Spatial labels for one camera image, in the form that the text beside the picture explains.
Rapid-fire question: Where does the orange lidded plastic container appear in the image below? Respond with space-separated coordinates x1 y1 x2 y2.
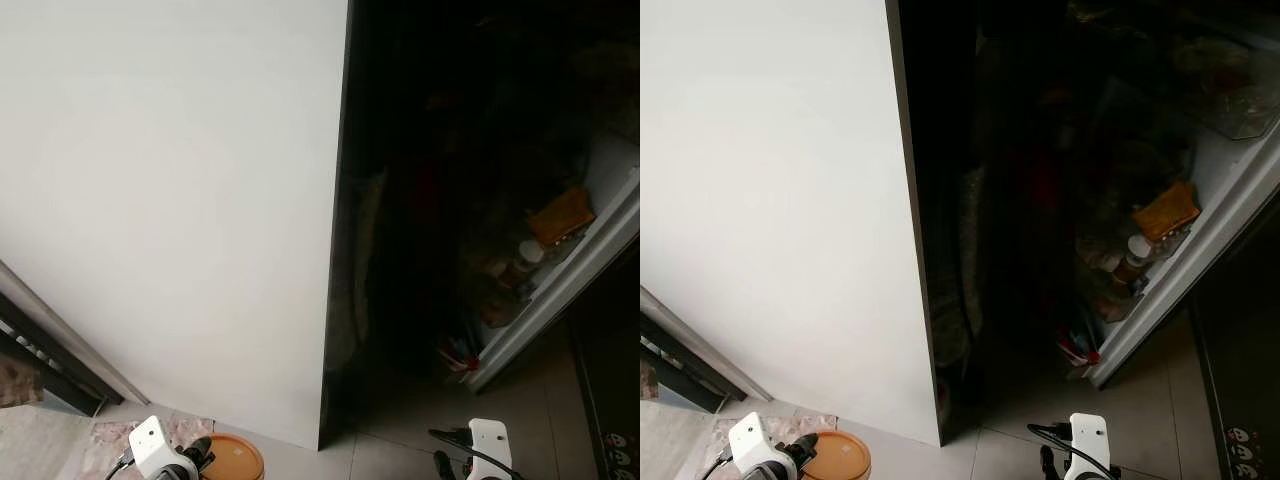
200 433 266 480
800 430 872 480

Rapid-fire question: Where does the red capped bottle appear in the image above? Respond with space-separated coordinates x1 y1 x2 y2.
440 335 481 371
1060 330 1101 367

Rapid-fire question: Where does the black appliance with round buttons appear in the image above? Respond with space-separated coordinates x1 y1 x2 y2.
570 300 641 480
1190 215 1280 480

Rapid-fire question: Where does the brown jar with pale lid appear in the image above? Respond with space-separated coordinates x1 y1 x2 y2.
1112 235 1156 289
500 240 546 291

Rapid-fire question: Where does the open refrigerator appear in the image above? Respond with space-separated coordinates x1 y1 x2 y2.
350 0 601 381
950 0 1201 381

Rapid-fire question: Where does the orange food packet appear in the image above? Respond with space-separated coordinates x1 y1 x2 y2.
1130 182 1201 241
527 187 596 248

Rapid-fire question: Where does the refrigerator door with shelves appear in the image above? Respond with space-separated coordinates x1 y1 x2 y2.
462 125 641 393
1085 20 1280 391

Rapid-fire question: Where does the clear plastic bag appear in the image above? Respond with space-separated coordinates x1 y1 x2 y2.
1180 40 1280 141

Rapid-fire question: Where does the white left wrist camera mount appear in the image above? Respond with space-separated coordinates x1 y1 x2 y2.
728 412 799 480
128 415 199 480

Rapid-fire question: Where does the grey sliding door frame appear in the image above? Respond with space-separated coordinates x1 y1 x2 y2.
640 288 771 413
0 258 151 419

